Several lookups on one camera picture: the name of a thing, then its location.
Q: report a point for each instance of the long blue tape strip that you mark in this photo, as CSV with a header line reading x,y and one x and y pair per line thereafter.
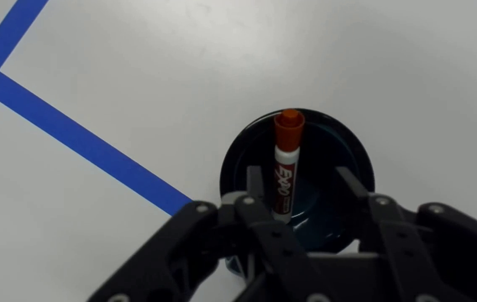
x,y
81,139

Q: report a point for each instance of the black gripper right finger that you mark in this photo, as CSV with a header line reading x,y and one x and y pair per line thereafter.
x,y
445,252

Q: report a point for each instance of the dark speckled enamel mug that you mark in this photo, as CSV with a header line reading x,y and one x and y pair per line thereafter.
x,y
339,151

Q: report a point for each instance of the short blue tape strip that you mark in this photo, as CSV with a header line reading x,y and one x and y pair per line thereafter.
x,y
12,34

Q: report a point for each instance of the orange capped Expo marker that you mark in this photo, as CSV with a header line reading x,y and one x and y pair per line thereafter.
x,y
285,161

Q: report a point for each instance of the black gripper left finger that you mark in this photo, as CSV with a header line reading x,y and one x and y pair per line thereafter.
x,y
205,252

